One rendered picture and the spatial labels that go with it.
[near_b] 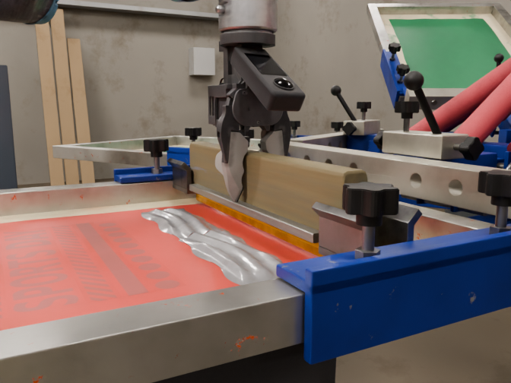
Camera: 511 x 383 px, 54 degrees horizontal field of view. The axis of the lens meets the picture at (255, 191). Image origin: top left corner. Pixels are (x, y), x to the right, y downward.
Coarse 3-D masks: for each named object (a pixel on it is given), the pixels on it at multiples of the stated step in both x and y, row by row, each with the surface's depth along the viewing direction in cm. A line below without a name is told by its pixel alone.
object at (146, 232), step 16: (160, 208) 81; (176, 208) 81; (192, 208) 81; (208, 208) 81; (0, 224) 70; (16, 224) 70; (32, 224) 70; (48, 224) 70; (64, 224) 70; (128, 224) 70; (144, 224) 70; (224, 224) 70; (240, 224) 70; (144, 240) 62; (160, 240) 62; (176, 240) 62
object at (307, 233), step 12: (204, 192) 74; (216, 192) 72; (228, 204) 67; (240, 204) 64; (252, 216) 61; (264, 216) 58; (276, 216) 57; (288, 228) 54; (300, 228) 52; (312, 228) 52; (312, 240) 50
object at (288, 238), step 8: (200, 200) 82; (216, 208) 77; (224, 208) 74; (232, 216) 72; (240, 216) 69; (256, 224) 65; (272, 232) 62; (280, 232) 60; (288, 240) 58; (296, 240) 57; (304, 248) 56; (312, 248) 54; (320, 256) 53
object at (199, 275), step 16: (256, 240) 62; (272, 240) 62; (160, 256) 56; (176, 256) 56; (192, 256) 56; (288, 256) 56; (304, 256) 56; (176, 272) 50; (192, 272) 50; (208, 272) 50; (176, 288) 46; (192, 288) 46; (208, 288) 46; (96, 304) 42; (112, 304) 42; (128, 304) 42; (0, 320) 39; (16, 320) 39; (32, 320) 39; (48, 320) 39
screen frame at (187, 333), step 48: (0, 192) 75; (48, 192) 78; (96, 192) 81; (144, 192) 85; (240, 288) 37; (288, 288) 37; (0, 336) 29; (48, 336) 29; (96, 336) 29; (144, 336) 30; (192, 336) 32; (240, 336) 34; (288, 336) 35
